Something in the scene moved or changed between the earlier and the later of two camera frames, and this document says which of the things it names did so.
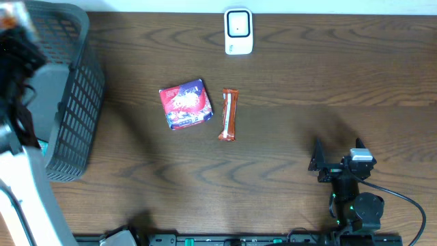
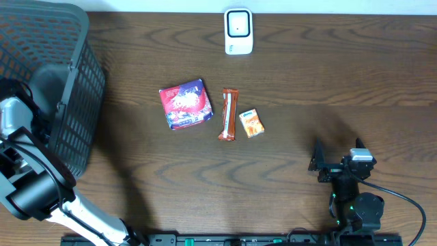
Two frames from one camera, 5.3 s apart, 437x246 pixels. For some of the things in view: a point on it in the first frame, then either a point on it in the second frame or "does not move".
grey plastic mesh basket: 68,91 does not move
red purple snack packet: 186,104 does not move
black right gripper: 335,166 does not move
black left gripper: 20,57 -> 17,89
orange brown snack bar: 230,99 does not move
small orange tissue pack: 14,14 -> 251,122
